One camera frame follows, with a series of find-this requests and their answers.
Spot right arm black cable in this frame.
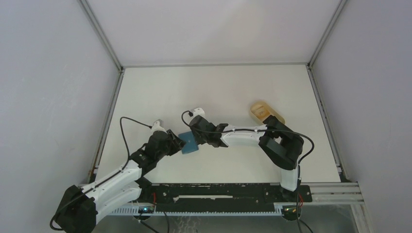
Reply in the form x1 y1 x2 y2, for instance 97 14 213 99
181 110 315 233

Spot beige oval tray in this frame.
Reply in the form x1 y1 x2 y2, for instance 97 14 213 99
249 100 285 125

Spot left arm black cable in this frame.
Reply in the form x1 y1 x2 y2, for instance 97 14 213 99
49 116 154 232

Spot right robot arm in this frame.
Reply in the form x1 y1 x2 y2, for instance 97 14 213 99
189 115 304 202

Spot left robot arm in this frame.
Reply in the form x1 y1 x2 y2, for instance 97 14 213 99
50 130 185 233

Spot aluminium frame rails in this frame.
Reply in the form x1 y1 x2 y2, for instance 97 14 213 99
66 183 366 233

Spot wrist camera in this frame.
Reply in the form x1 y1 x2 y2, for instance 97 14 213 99
189 107 206 118
151 119 167 133

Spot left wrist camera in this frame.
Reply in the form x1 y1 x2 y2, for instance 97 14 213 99
151 119 167 133

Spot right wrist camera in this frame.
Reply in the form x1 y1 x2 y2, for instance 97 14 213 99
189 107 206 118

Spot white cable duct strip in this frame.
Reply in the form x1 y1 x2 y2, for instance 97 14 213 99
98 203 302 220

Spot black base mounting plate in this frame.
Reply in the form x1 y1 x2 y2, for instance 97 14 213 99
137 183 313 210

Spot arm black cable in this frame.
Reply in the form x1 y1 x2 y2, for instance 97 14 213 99
181 110 315 233
49 116 154 232

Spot blue leather card holder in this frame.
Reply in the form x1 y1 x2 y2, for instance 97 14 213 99
178 131 199 154

